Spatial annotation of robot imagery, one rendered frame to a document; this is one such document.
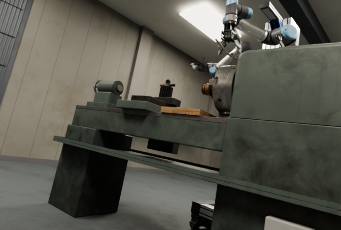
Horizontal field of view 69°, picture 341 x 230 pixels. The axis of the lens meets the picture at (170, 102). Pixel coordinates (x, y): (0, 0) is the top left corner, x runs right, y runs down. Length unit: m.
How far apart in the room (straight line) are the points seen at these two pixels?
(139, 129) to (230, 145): 0.71
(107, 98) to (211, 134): 1.13
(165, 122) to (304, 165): 0.85
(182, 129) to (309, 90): 0.73
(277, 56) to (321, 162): 0.55
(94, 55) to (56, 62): 0.72
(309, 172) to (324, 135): 0.17
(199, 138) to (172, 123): 0.22
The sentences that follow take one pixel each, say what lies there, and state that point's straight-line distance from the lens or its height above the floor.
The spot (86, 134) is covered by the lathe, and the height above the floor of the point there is 0.62.
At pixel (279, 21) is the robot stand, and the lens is 2.63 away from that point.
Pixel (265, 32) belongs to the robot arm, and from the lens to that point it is 2.04.
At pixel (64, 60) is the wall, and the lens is 4.71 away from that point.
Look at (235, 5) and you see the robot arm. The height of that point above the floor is 1.58.
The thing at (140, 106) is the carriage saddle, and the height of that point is 0.88.
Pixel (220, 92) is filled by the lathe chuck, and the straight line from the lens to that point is 1.51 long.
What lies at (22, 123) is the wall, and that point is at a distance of 4.47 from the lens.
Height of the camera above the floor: 0.65
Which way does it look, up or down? 10 degrees up
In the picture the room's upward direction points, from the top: 11 degrees clockwise
